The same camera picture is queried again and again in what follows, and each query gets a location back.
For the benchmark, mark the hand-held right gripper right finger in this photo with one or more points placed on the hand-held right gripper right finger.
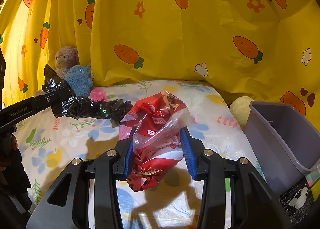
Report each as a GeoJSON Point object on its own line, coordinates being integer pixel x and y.
{"type": "Point", "coordinates": [187, 151]}

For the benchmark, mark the brown teddy bear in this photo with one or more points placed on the brown teddy bear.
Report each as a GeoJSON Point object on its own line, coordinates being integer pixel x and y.
{"type": "Point", "coordinates": [65, 56]}

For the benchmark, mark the red white plastic bag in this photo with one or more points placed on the red white plastic bag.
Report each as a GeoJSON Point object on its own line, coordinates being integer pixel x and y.
{"type": "Point", "coordinates": [160, 131]}

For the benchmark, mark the person's left hand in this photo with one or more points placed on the person's left hand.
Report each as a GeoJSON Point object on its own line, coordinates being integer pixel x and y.
{"type": "Point", "coordinates": [13, 142]}

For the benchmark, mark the yellow carrot print curtain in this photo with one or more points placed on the yellow carrot print curtain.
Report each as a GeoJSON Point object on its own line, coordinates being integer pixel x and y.
{"type": "Point", "coordinates": [187, 44]}

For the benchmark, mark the black plastic bag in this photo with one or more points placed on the black plastic bag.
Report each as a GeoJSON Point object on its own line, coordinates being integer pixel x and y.
{"type": "Point", "coordinates": [82, 109]}

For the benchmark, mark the person's left forearm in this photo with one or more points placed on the person's left forearm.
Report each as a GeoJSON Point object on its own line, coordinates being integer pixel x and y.
{"type": "Point", "coordinates": [17, 181]}

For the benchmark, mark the black printed bag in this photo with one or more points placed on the black printed bag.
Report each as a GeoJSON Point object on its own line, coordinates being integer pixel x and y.
{"type": "Point", "coordinates": [297, 201]}

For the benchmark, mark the pink plastic bag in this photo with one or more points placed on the pink plastic bag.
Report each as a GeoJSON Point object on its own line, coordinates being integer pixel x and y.
{"type": "Point", "coordinates": [97, 94]}

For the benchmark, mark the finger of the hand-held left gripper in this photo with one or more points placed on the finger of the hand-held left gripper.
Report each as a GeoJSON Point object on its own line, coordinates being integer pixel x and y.
{"type": "Point", "coordinates": [55, 96]}

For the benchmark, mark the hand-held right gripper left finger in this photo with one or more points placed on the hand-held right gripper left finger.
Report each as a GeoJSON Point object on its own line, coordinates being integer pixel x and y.
{"type": "Point", "coordinates": [128, 154]}

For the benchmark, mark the cream plush toy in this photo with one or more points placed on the cream plush toy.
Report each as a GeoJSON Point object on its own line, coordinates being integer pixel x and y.
{"type": "Point", "coordinates": [240, 111]}

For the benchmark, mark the floral tablecloth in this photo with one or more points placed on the floral tablecloth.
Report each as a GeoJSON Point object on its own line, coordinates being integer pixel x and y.
{"type": "Point", "coordinates": [75, 144]}

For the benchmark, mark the grey plastic bin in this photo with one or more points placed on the grey plastic bin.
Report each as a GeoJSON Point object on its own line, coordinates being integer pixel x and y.
{"type": "Point", "coordinates": [275, 144]}

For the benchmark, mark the blue plush toy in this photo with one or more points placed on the blue plush toy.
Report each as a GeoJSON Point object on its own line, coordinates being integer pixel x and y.
{"type": "Point", "coordinates": [77, 79]}

